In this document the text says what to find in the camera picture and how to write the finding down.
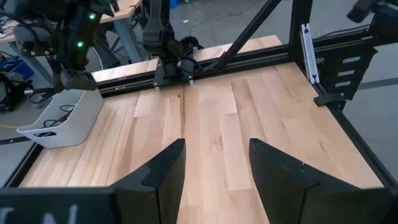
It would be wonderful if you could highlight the white plastic bin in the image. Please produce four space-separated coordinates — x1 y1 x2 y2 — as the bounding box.
17 88 105 149

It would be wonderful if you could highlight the black blurred equipment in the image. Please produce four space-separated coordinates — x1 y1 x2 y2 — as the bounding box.
346 0 398 47

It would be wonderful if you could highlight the thin black cable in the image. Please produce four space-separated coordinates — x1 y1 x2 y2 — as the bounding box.
58 105 76 116
42 112 68 128

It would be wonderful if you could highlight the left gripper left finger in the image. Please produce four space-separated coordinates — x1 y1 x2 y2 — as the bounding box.
110 138 187 224

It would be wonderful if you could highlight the wooden side table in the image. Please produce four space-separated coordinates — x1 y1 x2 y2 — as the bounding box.
0 0 144 65

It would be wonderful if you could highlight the black box with white labels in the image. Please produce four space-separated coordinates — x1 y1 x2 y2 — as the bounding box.
317 37 379 100

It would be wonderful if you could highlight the silver aluminium extrusion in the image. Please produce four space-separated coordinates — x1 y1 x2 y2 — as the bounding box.
300 23 320 85

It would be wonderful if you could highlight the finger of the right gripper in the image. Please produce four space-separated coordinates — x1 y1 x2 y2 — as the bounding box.
51 58 63 93
60 70 96 91

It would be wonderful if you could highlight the black vertical frame post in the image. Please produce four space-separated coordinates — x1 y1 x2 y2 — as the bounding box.
288 0 313 65

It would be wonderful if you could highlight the black table frame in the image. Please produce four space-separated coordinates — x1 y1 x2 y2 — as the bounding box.
0 27 398 194

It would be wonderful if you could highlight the black diagonal frame brace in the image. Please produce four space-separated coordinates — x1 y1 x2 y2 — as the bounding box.
216 0 282 72

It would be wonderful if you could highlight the black frame bracket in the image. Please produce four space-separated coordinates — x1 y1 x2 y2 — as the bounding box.
313 93 346 107

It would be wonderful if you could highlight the black floor equipment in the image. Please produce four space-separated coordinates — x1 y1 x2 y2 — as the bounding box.
0 73 34 112

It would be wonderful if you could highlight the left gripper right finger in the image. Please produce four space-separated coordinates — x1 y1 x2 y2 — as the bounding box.
249 139 363 224

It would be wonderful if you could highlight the blue storage crate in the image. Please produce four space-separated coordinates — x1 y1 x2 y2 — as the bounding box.
0 57 35 82

